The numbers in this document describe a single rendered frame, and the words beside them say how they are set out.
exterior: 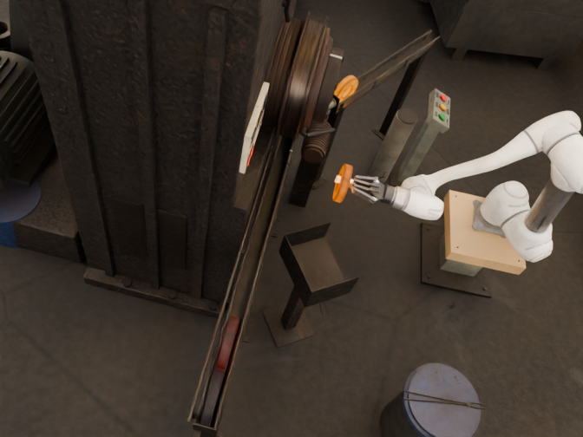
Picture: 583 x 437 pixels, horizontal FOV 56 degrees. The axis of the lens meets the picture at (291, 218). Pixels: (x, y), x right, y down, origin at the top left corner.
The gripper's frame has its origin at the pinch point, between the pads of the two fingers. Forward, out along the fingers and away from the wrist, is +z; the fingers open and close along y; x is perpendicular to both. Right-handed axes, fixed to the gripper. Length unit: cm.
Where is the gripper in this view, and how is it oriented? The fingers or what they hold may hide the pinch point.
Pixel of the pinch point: (343, 180)
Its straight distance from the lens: 217.9
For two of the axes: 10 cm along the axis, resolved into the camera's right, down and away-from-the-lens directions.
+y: 2.0, -8.0, 5.7
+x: 2.3, -5.3, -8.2
